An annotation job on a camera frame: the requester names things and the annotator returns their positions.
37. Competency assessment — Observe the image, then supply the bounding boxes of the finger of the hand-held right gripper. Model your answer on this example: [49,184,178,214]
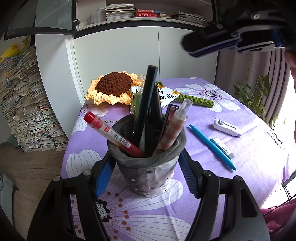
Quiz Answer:
[190,30,287,58]
[181,10,287,52]

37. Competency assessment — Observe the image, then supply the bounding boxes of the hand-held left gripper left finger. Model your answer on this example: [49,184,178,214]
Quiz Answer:
[27,151,117,241]

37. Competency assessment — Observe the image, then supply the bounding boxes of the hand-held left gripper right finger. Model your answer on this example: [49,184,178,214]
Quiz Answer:
[179,149,271,241]

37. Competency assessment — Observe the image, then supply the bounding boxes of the grey fabric pen holder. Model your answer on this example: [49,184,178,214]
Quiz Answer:
[107,115,187,197]

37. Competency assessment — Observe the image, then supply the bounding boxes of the blue pen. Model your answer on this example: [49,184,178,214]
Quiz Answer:
[189,124,237,171]

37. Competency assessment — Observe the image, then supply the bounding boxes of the red gel pen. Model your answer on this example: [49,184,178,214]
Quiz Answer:
[83,111,148,157]

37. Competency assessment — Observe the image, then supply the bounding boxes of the pink checked pen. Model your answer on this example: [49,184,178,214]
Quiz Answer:
[152,99,193,156]

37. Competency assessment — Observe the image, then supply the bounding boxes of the black marker pen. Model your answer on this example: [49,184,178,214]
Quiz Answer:
[145,84,163,156]

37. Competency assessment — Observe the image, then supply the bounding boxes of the dark teal pen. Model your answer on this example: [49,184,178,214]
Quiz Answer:
[132,65,159,147]

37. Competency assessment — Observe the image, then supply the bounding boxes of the person's right hand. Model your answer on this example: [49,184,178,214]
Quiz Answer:
[284,50,296,81]

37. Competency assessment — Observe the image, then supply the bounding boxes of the stack of worn booklets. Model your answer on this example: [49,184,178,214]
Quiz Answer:
[171,11,207,26]

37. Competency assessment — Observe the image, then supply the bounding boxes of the striped purple curtain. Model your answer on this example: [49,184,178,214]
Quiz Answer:
[215,50,292,130]

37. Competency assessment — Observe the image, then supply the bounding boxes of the white eraser with sleeve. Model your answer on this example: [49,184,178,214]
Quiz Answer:
[209,137,235,160]

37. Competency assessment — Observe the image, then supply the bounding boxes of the green potted plant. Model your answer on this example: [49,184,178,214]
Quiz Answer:
[233,60,286,130]

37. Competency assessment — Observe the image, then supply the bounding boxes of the white correction tape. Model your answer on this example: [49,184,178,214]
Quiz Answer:
[213,119,242,138]

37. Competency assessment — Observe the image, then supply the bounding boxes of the green crochet stem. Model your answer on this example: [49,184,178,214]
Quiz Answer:
[155,81,213,108]

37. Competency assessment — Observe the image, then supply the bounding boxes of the red books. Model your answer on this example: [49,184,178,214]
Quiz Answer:
[136,9,160,18]

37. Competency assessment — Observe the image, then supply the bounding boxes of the sunflower print card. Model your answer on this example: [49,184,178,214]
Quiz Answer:
[157,87,181,109]

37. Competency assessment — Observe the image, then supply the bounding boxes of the purple floral tablecloth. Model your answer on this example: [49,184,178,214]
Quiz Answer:
[60,77,296,241]

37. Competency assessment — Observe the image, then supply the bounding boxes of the clear plastic bag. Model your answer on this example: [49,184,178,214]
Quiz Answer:
[130,74,148,115]

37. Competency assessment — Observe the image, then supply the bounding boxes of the stack of pale books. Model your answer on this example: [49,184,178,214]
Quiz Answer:
[105,3,137,21]

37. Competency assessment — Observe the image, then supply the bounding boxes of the crochet sunflower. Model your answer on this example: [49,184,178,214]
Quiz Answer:
[84,72,142,106]

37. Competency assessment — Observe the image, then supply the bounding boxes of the white cabinet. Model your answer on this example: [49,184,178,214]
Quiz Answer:
[35,0,219,139]

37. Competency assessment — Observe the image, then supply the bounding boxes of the pink blanket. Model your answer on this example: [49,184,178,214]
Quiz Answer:
[259,205,296,241]

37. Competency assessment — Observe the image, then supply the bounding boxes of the pale grey box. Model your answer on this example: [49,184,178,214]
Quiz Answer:
[0,173,19,226]

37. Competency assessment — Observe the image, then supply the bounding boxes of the tall pile of books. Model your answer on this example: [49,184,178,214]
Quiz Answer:
[0,44,68,152]

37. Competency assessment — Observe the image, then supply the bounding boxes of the clear plastic container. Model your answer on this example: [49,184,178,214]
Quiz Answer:
[90,8,105,24]

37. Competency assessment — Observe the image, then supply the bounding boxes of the yellow plush toy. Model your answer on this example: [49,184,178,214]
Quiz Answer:
[0,43,19,62]

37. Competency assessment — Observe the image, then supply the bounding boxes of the glass cabinet door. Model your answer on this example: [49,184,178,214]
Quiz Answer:
[5,0,77,40]

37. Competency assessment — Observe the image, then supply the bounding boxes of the black metal frame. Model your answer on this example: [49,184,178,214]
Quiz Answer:
[282,169,296,200]

